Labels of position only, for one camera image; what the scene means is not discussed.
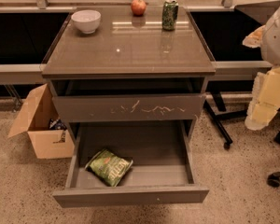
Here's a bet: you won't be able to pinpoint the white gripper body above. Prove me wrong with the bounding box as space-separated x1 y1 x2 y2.
260 7 280 65

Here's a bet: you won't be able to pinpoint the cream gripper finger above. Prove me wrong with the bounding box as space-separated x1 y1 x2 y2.
245 66 280 131
242 25 265 49

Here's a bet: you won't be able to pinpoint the green jalapeno chip bag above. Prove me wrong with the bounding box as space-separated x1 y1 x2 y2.
85 148 133 187

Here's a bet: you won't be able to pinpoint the grey drawer cabinet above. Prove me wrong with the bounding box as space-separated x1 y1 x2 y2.
43 7 215 133

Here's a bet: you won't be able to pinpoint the open grey middle drawer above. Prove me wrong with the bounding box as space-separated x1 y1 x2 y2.
53 120 209 208

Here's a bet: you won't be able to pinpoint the scratched grey top drawer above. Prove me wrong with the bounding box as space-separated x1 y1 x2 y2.
53 77 205 122

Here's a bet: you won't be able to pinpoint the dark side table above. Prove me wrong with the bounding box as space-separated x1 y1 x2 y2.
203 0 280 150

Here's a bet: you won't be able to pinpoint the green soda can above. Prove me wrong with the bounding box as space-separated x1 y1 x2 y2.
162 0 179 31

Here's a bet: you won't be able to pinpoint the red apple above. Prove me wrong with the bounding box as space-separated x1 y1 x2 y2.
131 0 147 16

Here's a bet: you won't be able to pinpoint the white ceramic bowl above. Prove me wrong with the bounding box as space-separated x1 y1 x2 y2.
71 10 101 34

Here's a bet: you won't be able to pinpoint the packets inside cardboard box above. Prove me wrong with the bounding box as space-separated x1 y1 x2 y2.
49 118 67 143

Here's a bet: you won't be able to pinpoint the open cardboard box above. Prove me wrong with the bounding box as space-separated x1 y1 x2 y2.
8 84 74 159

